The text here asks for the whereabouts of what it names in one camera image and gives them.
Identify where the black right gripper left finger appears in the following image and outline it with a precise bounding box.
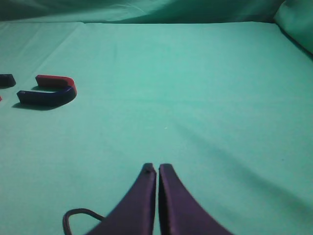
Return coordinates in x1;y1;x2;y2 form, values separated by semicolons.
88;163;157;235

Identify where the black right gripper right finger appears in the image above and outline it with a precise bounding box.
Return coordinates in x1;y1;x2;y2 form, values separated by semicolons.
158;164;231;235

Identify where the black cable loop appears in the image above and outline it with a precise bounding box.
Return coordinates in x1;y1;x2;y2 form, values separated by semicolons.
63;208;106;235

